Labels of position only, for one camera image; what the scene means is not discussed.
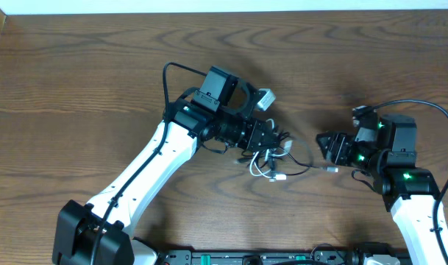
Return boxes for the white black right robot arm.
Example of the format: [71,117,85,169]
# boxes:
[316,113,448,264]

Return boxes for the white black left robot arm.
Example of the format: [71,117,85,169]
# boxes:
[51,66,281,265]

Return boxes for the black USB cable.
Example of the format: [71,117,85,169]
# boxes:
[236,127,339,177]

